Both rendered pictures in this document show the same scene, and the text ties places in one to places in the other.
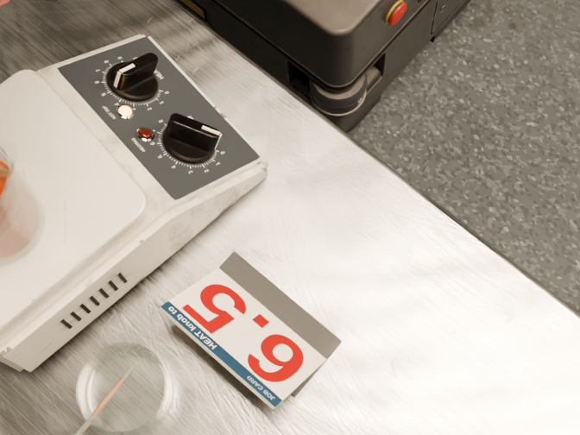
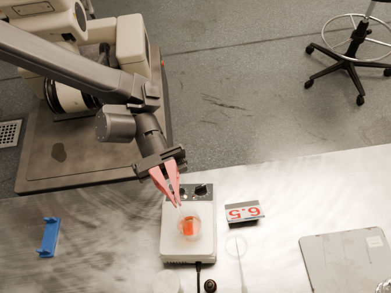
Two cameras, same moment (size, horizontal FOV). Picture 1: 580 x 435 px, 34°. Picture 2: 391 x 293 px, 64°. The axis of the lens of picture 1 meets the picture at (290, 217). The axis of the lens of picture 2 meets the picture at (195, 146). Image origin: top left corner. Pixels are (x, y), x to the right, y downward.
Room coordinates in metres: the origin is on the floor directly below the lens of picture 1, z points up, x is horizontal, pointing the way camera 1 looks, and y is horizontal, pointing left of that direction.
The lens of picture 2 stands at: (0.02, 0.28, 1.53)
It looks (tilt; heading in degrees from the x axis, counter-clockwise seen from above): 58 degrees down; 313
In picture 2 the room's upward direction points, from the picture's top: 9 degrees counter-clockwise
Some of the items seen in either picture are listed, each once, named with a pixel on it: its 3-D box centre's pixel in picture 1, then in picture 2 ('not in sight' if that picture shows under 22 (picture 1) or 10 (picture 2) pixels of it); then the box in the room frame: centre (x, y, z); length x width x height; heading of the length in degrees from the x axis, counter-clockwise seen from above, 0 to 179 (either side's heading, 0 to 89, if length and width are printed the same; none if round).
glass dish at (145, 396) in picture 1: (125, 390); (236, 245); (0.10, 0.11, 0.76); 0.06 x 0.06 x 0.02
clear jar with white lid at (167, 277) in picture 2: not in sight; (169, 286); (0.17, 0.28, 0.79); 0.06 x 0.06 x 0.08
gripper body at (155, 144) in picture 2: not in sight; (156, 153); (0.29, 0.10, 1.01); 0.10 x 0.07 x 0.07; 58
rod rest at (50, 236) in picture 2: not in sight; (48, 235); (0.51, 0.36, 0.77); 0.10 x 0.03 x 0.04; 127
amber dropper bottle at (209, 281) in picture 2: not in sight; (210, 286); (0.10, 0.22, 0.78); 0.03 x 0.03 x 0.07
